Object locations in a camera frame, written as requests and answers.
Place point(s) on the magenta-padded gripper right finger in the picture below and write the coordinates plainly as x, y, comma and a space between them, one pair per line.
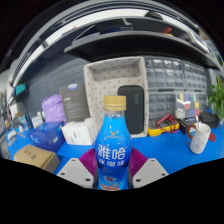
150, 171

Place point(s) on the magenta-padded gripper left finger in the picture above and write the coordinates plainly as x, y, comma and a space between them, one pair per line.
75, 171

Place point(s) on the blue drink bottle gold cap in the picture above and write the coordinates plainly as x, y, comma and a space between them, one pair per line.
113, 150

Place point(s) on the white carton box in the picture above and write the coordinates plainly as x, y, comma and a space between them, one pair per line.
78, 133

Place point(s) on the yellow multimeter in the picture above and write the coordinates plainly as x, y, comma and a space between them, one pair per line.
155, 131

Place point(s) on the brown cardboard box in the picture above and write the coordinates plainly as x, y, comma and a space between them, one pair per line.
35, 156

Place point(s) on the blue carton box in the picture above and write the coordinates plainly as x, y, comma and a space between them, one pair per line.
46, 136

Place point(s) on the black and white box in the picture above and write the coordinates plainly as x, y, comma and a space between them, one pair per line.
183, 123

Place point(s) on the white ribbed cup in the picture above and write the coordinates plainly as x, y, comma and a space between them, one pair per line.
200, 140

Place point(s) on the small white carton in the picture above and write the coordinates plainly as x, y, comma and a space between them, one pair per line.
37, 121

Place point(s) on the black rounded case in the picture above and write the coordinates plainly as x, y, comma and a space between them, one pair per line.
135, 110

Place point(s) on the purple plastic bag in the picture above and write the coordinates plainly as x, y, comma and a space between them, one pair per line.
53, 108

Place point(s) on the grey small-parts drawer cabinet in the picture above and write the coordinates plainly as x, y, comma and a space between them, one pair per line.
195, 76
161, 105
163, 74
203, 101

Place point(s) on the dark grey flat box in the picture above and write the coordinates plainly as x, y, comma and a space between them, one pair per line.
75, 101

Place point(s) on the metal stirring rod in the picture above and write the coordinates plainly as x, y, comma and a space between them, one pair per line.
199, 121

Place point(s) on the clear organizer box coloured parts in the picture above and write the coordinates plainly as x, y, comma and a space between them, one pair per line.
187, 105

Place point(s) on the teal plastic bin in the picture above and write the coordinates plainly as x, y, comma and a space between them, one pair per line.
20, 90

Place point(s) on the green potted plant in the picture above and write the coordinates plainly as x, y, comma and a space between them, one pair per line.
218, 98

